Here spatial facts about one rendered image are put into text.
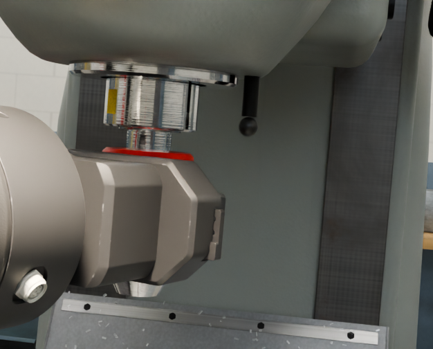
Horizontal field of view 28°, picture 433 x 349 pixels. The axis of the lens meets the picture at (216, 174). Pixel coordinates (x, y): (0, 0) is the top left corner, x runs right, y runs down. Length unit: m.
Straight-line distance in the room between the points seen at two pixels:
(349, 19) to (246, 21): 0.18
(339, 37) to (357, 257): 0.31
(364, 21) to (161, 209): 0.22
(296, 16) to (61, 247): 0.15
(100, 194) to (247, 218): 0.48
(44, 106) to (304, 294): 4.15
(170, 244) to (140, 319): 0.46
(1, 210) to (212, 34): 0.12
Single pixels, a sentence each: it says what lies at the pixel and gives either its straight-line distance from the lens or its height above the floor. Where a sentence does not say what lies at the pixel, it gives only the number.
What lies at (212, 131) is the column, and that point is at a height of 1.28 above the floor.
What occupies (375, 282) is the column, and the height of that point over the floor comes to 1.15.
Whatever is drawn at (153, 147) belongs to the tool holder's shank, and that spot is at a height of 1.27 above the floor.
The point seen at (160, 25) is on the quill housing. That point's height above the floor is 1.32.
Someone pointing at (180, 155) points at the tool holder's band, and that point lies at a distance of 0.42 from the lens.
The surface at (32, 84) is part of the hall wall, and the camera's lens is 4.93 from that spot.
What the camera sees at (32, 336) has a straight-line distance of 4.24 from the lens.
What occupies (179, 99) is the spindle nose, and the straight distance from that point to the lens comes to 0.42.
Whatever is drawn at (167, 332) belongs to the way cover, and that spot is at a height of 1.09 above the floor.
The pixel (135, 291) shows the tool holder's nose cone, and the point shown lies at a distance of 0.43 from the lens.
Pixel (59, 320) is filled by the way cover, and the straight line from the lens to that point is 0.84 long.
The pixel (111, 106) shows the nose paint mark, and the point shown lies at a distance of 0.43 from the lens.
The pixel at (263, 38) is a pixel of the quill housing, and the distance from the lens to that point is 0.38.
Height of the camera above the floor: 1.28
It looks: 3 degrees down
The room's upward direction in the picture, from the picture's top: 5 degrees clockwise
